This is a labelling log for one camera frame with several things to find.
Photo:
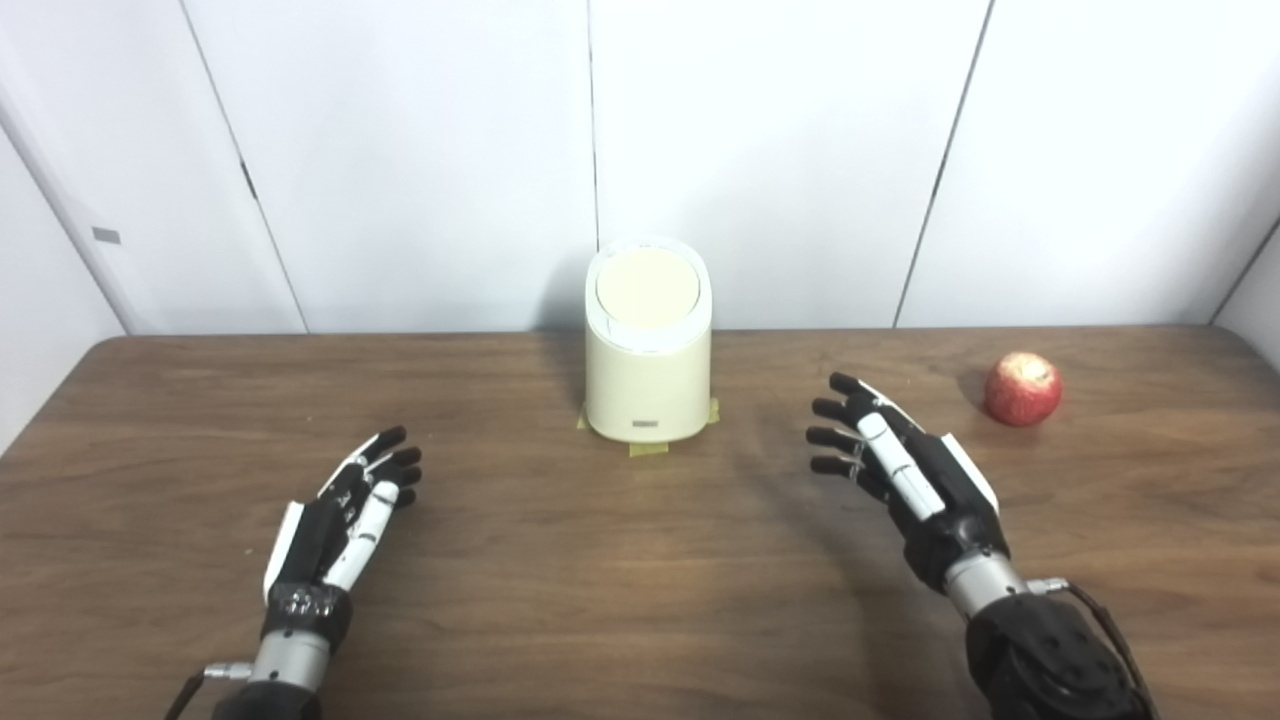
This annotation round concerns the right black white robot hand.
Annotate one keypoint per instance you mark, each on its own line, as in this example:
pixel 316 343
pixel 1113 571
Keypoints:
pixel 945 500

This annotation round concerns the cream round bin lid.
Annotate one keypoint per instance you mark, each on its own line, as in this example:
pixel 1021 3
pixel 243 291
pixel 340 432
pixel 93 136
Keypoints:
pixel 648 285

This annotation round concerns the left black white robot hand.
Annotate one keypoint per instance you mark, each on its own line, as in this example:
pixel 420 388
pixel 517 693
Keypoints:
pixel 300 545

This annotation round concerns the red apple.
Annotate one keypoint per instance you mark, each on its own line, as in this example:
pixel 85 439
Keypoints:
pixel 1022 390

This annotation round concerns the small gray wall sticker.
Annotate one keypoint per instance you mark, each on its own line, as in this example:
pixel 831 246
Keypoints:
pixel 106 236

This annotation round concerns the cream-colored bin body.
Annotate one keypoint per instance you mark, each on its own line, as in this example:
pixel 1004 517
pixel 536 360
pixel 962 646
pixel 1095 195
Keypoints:
pixel 648 385

